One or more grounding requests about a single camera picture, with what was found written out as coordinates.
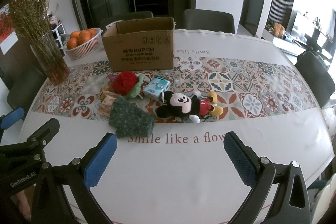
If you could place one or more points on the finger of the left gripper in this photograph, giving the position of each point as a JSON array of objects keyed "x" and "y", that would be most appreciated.
[{"x": 11, "y": 118}]

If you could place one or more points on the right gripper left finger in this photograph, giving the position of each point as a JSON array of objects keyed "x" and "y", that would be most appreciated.
[{"x": 50, "y": 202}]

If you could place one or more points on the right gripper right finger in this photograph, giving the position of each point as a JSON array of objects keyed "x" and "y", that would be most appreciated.
[{"x": 290, "y": 203}]

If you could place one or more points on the gold fortune biscuits packet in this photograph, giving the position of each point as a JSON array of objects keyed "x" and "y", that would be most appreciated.
[
  {"x": 106, "y": 106},
  {"x": 105, "y": 93}
]

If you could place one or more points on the green knitted glove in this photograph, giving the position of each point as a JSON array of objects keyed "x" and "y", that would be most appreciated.
[{"x": 129, "y": 120}]

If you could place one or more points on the red pompom green plush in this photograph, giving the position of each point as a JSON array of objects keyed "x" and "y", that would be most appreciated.
[{"x": 128, "y": 84}]

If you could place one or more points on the light blue tissue pack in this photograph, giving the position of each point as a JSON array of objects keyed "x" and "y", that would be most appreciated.
[{"x": 156, "y": 87}]

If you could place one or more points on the Mickey Mouse plush toy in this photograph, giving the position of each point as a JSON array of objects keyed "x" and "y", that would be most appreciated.
[{"x": 195, "y": 107}]

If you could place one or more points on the red snack packet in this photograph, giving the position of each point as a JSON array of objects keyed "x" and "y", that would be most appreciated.
[{"x": 112, "y": 78}]

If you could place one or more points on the dark side chair left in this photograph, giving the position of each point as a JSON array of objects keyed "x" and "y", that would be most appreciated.
[{"x": 25, "y": 89}]

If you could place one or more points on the dark side chair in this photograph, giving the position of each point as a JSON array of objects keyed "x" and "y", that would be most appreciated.
[
  {"x": 316, "y": 76},
  {"x": 25, "y": 89}
]

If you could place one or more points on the glass vase with water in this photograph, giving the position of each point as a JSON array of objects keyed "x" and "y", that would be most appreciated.
[{"x": 50, "y": 58}]

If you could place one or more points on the orange fruit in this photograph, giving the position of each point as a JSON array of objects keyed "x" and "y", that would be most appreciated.
[
  {"x": 84, "y": 37},
  {"x": 72, "y": 43},
  {"x": 75, "y": 34},
  {"x": 92, "y": 31}
]

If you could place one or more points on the white shoe rack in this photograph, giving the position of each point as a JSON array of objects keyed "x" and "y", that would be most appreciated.
[{"x": 58, "y": 33}]

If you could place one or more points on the patterned tablecloth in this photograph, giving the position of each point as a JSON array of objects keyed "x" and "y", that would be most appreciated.
[{"x": 180, "y": 172}]

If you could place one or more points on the white basket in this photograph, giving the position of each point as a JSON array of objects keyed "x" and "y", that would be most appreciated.
[{"x": 86, "y": 48}]

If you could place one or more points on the dried flower bunch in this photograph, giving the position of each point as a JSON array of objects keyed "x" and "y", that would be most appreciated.
[{"x": 30, "y": 18}]

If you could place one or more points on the dark side chair right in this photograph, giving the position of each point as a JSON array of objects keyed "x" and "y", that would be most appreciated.
[{"x": 316, "y": 76}]

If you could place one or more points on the brown cardboard box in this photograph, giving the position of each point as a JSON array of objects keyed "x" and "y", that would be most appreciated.
[{"x": 140, "y": 44}]

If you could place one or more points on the white tv cabinet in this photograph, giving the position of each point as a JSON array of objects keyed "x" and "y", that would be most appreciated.
[{"x": 285, "y": 46}]

